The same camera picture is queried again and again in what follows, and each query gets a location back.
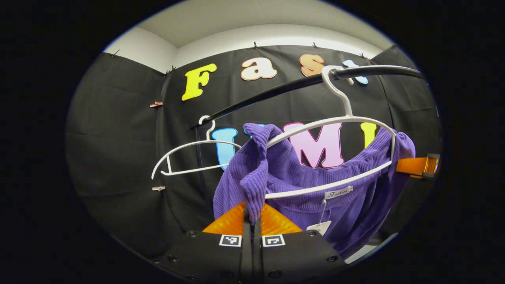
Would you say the purple ribbed garment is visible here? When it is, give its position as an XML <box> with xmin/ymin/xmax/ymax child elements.
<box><xmin>213</xmin><ymin>123</ymin><xmax>416</xmax><ymax>261</ymax></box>

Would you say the black backdrop cloth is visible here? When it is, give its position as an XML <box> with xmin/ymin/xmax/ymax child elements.
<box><xmin>65</xmin><ymin>45</ymin><xmax>442</xmax><ymax>261</ymax></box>

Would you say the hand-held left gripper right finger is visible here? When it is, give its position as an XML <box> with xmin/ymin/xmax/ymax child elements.
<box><xmin>252</xmin><ymin>203</ymin><xmax>348</xmax><ymax>284</ymax></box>

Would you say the white hanger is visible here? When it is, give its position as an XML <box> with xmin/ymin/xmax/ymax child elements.
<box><xmin>264</xmin><ymin>65</ymin><xmax>397</xmax><ymax>200</ymax></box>
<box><xmin>151</xmin><ymin>115</ymin><xmax>242</xmax><ymax>180</ymax></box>

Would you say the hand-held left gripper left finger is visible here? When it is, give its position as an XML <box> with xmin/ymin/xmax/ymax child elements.
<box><xmin>156</xmin><ymin>201</ymin><xmax>253</xmax><ymax>284</ymax></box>

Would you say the black clothes rack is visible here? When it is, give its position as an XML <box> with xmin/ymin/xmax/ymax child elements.
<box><xmin>191</xmin><ymin>65</ymin><xmax>425</xmax><ymax>198</ymax></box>

